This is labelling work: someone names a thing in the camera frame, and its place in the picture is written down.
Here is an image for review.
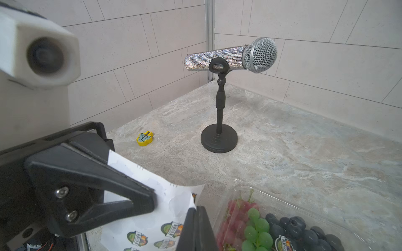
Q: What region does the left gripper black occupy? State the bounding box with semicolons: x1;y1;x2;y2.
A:
1;122;157;248

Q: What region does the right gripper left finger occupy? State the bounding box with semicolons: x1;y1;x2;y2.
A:
176;208;196;251

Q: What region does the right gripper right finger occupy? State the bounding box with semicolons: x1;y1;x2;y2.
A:
196;206;218;251

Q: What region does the white sticker sheet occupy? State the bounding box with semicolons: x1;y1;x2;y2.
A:
101;151;204;251

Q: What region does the round fruit sticker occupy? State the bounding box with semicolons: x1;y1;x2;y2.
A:
274;235;296;251

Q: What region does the clear grape box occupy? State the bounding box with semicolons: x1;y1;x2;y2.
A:
214;179;378;251

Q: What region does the yellow round toy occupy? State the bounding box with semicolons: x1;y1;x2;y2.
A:
137;131;153;146

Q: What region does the black microphone stand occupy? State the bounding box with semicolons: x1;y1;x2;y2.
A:
201;58;238;153

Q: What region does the glitter microphone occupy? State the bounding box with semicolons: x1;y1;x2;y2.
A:
184;38;277;74

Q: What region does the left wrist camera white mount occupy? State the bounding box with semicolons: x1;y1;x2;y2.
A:
1;1;81;150

